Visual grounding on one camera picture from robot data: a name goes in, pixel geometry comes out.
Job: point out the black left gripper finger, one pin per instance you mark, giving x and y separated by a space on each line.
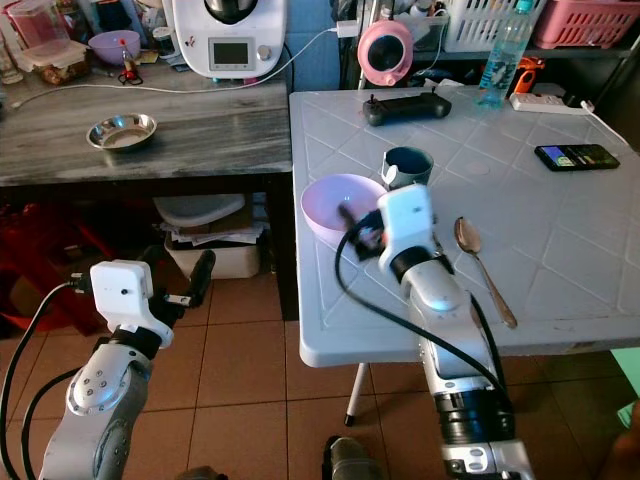
202 275

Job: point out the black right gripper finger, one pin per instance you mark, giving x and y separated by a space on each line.
346 217

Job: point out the pink plastic bowl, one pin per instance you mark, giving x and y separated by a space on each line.
325 200

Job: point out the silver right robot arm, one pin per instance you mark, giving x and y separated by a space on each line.
445 300

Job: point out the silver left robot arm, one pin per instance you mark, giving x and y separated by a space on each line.
98 395

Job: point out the white storage box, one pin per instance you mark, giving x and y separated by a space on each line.
205 215

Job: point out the teal cup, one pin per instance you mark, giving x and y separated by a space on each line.
410 168

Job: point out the metal spoon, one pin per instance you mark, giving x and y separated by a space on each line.
467 236

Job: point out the black remote controller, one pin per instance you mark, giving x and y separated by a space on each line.
407 108

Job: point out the red plastic stool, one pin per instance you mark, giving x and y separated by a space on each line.
50 270

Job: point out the white table leg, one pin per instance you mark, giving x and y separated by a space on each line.
356 396

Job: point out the small metal bowl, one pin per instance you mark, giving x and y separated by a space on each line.
122 132

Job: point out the pink round gadget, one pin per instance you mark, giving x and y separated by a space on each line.
385 52

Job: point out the white charger plug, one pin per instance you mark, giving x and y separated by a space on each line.
346 29

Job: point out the white kitchen appliance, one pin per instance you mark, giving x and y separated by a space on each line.
230 38

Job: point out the clear plastic water bottle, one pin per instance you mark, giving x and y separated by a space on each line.
505 60

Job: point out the black smartphone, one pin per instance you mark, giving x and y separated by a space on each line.
577 157

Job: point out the white power strip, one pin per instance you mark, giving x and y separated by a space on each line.
550 102

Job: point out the white plastic basket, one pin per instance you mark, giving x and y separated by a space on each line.
470 25

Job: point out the orange tool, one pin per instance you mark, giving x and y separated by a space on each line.
528 75

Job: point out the purple plastic bowl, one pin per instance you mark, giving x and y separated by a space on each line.
113 46

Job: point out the clear food container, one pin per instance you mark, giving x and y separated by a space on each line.
55 64

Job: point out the red lidded container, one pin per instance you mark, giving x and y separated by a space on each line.
32 20

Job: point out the pink plastic basket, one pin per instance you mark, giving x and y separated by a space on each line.
585 22

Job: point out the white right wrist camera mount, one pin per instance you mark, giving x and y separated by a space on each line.
407 220

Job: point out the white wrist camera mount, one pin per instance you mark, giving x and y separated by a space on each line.
407 220
118 293

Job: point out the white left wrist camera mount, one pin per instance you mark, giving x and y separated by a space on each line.
118 293

